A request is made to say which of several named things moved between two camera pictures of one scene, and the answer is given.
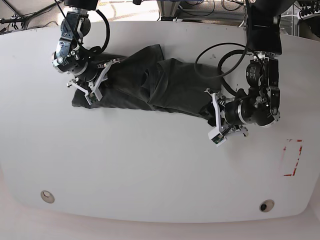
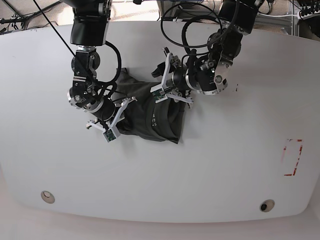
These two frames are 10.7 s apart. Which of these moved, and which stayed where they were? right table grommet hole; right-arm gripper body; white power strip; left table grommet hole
Moved: right-arm gripper body
Stayed: white power strip; left table grommet hole; right table grommet hole
